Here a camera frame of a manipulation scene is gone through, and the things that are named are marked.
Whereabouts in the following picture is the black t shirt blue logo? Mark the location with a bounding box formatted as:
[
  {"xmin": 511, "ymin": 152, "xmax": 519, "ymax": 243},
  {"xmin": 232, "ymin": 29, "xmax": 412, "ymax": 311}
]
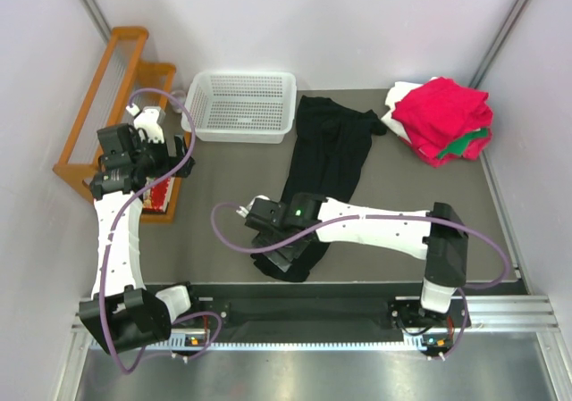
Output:
[{"xmin": 252, "ymin": 94, "xmax": 388, "ymax": 284}]

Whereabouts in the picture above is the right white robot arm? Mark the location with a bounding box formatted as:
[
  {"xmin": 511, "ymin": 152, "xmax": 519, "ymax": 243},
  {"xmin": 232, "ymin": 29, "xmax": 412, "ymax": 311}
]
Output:
[{"xmin": 238, "ymin": 193, "xmax": 468, "ymax": 326}]

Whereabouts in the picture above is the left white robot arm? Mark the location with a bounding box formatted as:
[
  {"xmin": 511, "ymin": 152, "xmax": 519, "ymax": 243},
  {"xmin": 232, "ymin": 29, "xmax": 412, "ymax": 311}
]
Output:
[{"xmin": 79, "ymin": 121, "xmax": 203, "ymax": 354}]

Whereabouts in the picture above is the red box in rack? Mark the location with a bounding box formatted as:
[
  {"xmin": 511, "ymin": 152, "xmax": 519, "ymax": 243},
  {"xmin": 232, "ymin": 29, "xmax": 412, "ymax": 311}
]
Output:
[{"xmin": 141, "ymin": 178, "xmax": 174, "ymax": 213}]

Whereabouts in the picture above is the small clear plastic cup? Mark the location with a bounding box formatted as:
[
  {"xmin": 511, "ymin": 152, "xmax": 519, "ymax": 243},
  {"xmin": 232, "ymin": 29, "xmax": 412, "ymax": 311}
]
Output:
[{"xmin": 171, "ymin": 90, "xmax": 187, "ymax": 113}]

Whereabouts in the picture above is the white plastic perforated basket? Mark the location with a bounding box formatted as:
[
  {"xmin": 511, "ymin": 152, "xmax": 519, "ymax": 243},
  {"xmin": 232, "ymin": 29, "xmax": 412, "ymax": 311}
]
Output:
[{"xmin": 185, "ymin": 71, "xmax": 297, "ymax": 145}]

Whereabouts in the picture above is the white folded t shirt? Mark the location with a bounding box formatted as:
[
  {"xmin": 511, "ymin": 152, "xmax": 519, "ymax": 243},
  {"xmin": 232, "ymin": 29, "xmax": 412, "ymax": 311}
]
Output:
[{"xmin": 380, "ymin": 81, "xmax": 423, "ymax": 145}]

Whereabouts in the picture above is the green folded t shirt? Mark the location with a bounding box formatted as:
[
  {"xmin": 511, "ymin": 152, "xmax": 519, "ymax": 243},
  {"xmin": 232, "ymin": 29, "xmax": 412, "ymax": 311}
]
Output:
[{"xmin": 437, "ymin": 128, "xmax": 489, "ymax": 160}]

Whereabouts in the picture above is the red folded t shirt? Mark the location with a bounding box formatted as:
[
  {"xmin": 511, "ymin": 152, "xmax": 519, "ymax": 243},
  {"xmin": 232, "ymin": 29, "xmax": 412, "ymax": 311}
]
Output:
[{"xmin": 393, "ymin": 77, "xmax": 493, "ymax": 167}]

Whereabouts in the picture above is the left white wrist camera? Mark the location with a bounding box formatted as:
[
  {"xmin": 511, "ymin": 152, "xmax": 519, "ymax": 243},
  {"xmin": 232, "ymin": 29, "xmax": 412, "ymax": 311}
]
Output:
[{"xmin": 126, "ymin": 104, "xmax": 165, "ymax": 144}]

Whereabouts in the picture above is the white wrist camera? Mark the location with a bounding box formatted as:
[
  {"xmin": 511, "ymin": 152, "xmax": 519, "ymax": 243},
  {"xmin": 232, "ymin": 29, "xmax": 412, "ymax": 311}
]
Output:
[
  {"xmin": 236, "ymin": 203, "xmax": 253, "ymax": 219},
  {"xmin": 126, "ymin": 104, "xmax": 165, "ymax": 144}
]

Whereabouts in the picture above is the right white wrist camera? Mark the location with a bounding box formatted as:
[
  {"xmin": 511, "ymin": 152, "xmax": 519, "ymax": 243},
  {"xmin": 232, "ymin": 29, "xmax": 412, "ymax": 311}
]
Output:
[{"xmin": 236, "ymin": 203, "xmax": 253, "ymax": 219}]

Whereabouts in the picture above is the white slotted cable duct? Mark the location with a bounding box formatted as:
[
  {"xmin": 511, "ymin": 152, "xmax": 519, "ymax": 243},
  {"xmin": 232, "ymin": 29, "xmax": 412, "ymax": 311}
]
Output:
[{"xmin": 148, "ymin": 330, "xmax": 445, "ymax": 354}]

